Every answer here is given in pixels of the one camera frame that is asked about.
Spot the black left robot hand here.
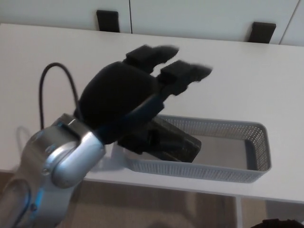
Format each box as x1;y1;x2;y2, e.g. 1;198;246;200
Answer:
73;44;213;155

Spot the dark grey board eraser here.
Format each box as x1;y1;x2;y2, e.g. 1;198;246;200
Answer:
147;117;202;163

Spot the white cabinet row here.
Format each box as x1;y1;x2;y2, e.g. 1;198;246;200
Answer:
0;0;304;46

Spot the grey perforated plastic basket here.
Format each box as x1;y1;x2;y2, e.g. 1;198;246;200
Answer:
113;114;272;184

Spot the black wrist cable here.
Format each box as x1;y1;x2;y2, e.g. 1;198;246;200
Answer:
38;62;80;129

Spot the black cabinet handle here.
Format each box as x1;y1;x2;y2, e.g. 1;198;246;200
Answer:
248;21;276;44
96;9;119;33

